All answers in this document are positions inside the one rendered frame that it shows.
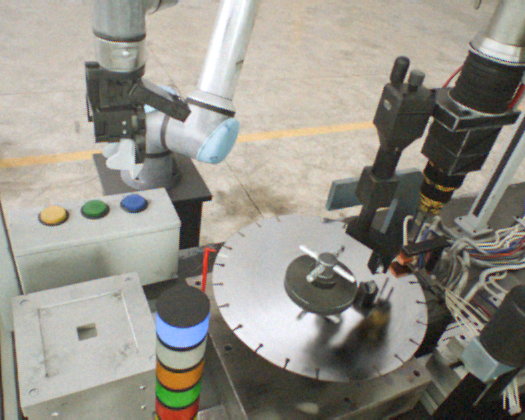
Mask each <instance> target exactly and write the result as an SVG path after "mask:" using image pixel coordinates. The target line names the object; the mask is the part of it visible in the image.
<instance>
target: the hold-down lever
mask: <svg viewBox="0 0 525 420"><path fill-rule="evenodd" d="M409 65H410V60H409V57H405V56H399V57H397V58H396V59H395V61H394V63H393V66H392V71H391V74H390V81H391V83H403V81H404V80H405V78H406V75H407V73H408V70H409Z"/></svg>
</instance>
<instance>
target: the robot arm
mask: <svg viewBox="0 0 525 420"><path fill-rule="evenodd" d="M180 1H183V0H91V12H92V23H93V50H94V58H95V60H96V61H84V66H85V76H86V86H87V93H86V103H87V122H88V123H90V122H93V136H94V137H95V143H100V142H108V143H110V144H109V145H107V146H105V147H104V148H103V155H104V157H106V158H109V159H107V162H106V164H107V166H108V167H109V168H110V169H116V170H121V179H122V181H124V182H125V183H126V185H128V186H130V187H133V188H135V189H137V190H142V191H146V190H152V189H158V188H165V189H167V188H170V187H173V186H174V185H176V184H177V182H178V181H179V180H180V177H181V166H180V164H179V161H178V159H177V153H180V154H183V155H185V156H187V157H189V158H192V159H197V161H199V162H205V163H207V164H219V163H221V162H222V161H223V160H224V159H226V158H227V156H228V154H229V153H230V152H231V150H232V148H233V147H234V144H235V142H236V140H237V137H238V135H239V121H238V120H237V119H235V118H234V115H235V113H236V109H235V108H234V104H233V102H232V101H233V97H234V92H235V89H236V86H237V83H238V80H239V74H240V72H241V68H242V66H243V63H244V60H245V54H246V51H247V48H248V46H249V43H250V40H251V34H252V31H253V29H254V25H255V23H256V17H257V13H258V11H259V8H260V5H261V2H262V0H221V1H220V4H219V7H218V10H217V17H216V19H215V23H214V25H213V29H212V32H211V38H210V40H209V44H208V47H207V50H206V56H205V59H204V63H203V65H202V68H201V72H200V78H199V80H198V84H197V87H196V90H195V91H193V92H191V93H190V94H188V95H187V98H186V101H185V100H184V99H183V98H182V97H181V96H177V92H176V91H174V89H172V88H171V87H169V86H166V85H155V84H153V83H151V82H149V81H148V80H145V79H143V78H142V77H143V75H144V74H145V63H146V61H147V15H149V14H152V13H155V12H159V11H161V10H163V9H165V8H167V7H175V6H176V5H177V4H178V2H180ZM89 106H90V108H91V110H92V113H93V114H92V115H90V114H89Z"/></svg>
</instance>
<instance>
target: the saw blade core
mask: <svg viewBox="0 0 525 420"><path fill-rule="evenodd" d="M277 218H278V219H279V221H280V222H279V221H278V219H277ZM277 218H276V216H273V217H269V218H266V219H262V220H260V221H256V223H255V222H253V223H251V224H250V225H248V226H246V227H243V228H242V229H240V230H239V231H238V232H239V233H238V232H236V233H234V235H233V236H232V237H231V238H229V239H228V241H227V242H226V243H225V244H224V245H223V246H224V247H223V246H222V249H221V250H220V251H219V253H220V254H223V255H228V258H225V257H222V256H219V255H217V259H216V261H215V264H214V267H213V273H212V284H223V285H222V286H221V285H212V288H213V294H214V297H215V300H216V303H217V307H221V306H224V307H221V308H219V311H220V312H221V314H222V317H223V319H224V320H225V322H226V323H227V324H228V327H229V328H230V329H231V330H234V329H236V330H234V334H235V335H236V336H237V337H238V338H239V340H241V341H242V342H243V343H244V344H245V346H248V347H249V348H250V349H251V350H252V351H256V349H257V348H258V347H259V345H262V346H263V347H261V348H260V349H259V350H258V351H256V354H257V355H259V356H260V357H262V358H264V359H266V360H267V361H268V362H271V363H273V364H274V365H276V366H278V367H279V368H284V367H285V362H286V361H285V360H286V359H288V360H290V362H288V364H287V366H286V368H285V370H287V371H290V372H291V373H294V374H299V375H302V376H305V377H307V378H311V379H316V374H317V371H316V368H319V380H325V381H334V382H349V378H348V375H347V373H346V371H349V373H350V374H349V376H350V379H351V382H352V381H361V380H366V379H374V378H376V377H379V376H380V375H384V374H386V373H390V372H392V371H393V370H395V369H396V368H398V367H400V366H401V365H403V363H404V362H407V361H408V360H409V358H410V357H411V356H413V355H414V353H415V351H416V350H417V349H418V347H419V345H420V343H421V341H422V339H423V338H424V335H425V333H426V324H427V307H426V299H425V296H424V294H423V291H422V289H421V287H420V283H418V280H417V279H416V278H415V275H414V273H413V272H412V271H411V270H410V269H409V266H407V265H406V264H405V265H402V264H401V263H400V262H399V261H398V260H397V259H396V258H395V259H394V260H393V261H392V263H391V265H390V266H389V269H388V271H387V274H384V273H383V272H382V273H381V274H375V275H372V274H371V272H370V270H369V268H368V266H367V263H368V261H369V259H370V255H371V253H372V250H371V249H369V248H367V247H366V246H364V244H360V243H359V242H358V241H357V240H355V239H353V238H351V237H350V236H348V235H347V234H346V233H345V231H346V228H347V225H346V227H345V229H344V228H342V227H344V224H345V223H343V222H341V221H335V220H332V219H329V218H325V217H323V223H322V222H321V217H320V216H314V215H300V219H301V220H302V221H300V220H299V216H298V215H279V216H277ZM258 226H259V227H258ZM240 234H241V235H244V236H245V237H242V236H241V235H240ZM301 244H305V245H306V246H307V247H309V248H310V249H313V250H314V251H316V252H317V253H319V254H321V253H324V252H329V253H331V254H332V253H333V252H334V251H335V250H336V249H338V248H339V247H340V246H341V245H344V246H345V248H346V250H345V251H344V252H343V253H342V255H339V256H338V257H337V260H338V261H341V263H343V264H344V265H345V266H347V267H348V268H349V269H350V270H351V272H353V275H354V276H355V277H356V280H357V283H358V290H357V294H356V296H355V298H354V300H353V302H352V304H351V305H350V306H347V308H345V309H343V310H341V311H338V312H318V311H314V310H312V309H310V308H307V307H306V306H303V305H302V304H300V303H299V302H298V301H296V300H295V299H294V298H293V297H292V296H291V295H290V293H289V291H288V290H287V288H286V286H285V272H286V269H287V266H288V265H289V264H290V262H291V261H293V260H294V259H296V257H299V256H301V255H307V254H306V253H305V252H303V251H302V250H301V249H300V248H299V247H300V245H301ZM219 253H218V254H219ZM216 264H217V265H216ZM220 265H224V266H220ZM398 265H402V266H398ZM411 283H413V284H411ZM416 301H418V302H420V303H416ZM422 303H424V304H422ZM226 305H228V307H227V306H226ZM416 321H418V322H419V323H417V322H416ZM422 323H423V324H422ZM424 324H425V325H424ZM239 326H242V327H243V328H239ZM237 328H239V329H237ZM409 340H413V342H411V341H409ZM414 342H415V343H414ZM416 344H417V345H416ZM394 355H397V356H398V357H396V356H394ZM398 358H399V359H400V360H401V361H402V362H401V361H400V360H399V359H398ZM373 366H375V367H376V369H377V371H378V372H379V373H380V375H379V373H377V371H376V370H375V368H373Z"/></svg>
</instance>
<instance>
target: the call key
mask: <svg viewBox="0 0 525 420"><path fill-rule="evenodd" d="M65 216H66V214H65V209H64V208H62V207H60V206H49V207H47V208H45V209H43V210H42V212H41V218H42V221H44V222H47V223H56V222H59V221H63V220H64V219H65Z"/></svg>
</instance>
